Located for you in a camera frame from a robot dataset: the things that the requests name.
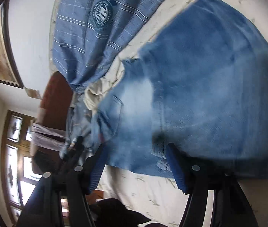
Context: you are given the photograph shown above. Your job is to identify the light blue denim jeans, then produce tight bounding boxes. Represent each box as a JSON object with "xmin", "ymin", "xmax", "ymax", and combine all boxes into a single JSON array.
[{"xmin": 60, "ymin": 0, "xmax": 268, "ymax": 181}]

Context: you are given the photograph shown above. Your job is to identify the wooden glass-pane door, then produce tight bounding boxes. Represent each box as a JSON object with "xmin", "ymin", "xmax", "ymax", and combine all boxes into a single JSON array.
[{"xmin": 0, "ymin": 110, "xmax": 41, "ymax": 224}]

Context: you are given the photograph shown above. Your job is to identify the lilac cloth on headboard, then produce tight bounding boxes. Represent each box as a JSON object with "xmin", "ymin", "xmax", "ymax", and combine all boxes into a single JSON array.
[{"xmin": 30, "ymin": 123, "xmax": 66, "ymax": 151}]

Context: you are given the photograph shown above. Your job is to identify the cream leaf-print blanket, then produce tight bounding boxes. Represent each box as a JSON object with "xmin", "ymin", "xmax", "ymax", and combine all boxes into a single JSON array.
[{"xmin": 96, "ymin": 0, "xmax": 268, "ymax": 226}]

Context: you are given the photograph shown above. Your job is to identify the grey star-print cloth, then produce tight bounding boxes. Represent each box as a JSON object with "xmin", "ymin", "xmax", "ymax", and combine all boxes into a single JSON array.
[{"xmin": 65, "ymin": 92, "xmax": 92, "ymax": 148}]

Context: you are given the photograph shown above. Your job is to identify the brown wooden headboard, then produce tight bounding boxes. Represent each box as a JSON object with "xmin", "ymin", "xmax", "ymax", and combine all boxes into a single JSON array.
[{"xmin": 30, "ymin": 72, "xmax": 73, "ymax": 175}]

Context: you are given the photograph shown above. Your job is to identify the framed painting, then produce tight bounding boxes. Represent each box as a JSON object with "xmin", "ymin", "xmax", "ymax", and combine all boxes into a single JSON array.
[{"xmin": 0, "ymin": 0, "xmax": 24, "ymax": 89}]

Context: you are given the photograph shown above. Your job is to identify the blue plaid quilt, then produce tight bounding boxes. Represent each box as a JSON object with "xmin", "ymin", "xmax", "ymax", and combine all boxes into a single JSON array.
[{"xmin": 52, "ymin": 0, "xmax": 164, "ymax": 92}]

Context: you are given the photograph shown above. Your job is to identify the small wall picture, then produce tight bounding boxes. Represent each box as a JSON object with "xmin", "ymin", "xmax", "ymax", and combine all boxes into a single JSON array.
[{"xmin": 24, "ymin": 88, "xmax": 41, "ymax": 100}]

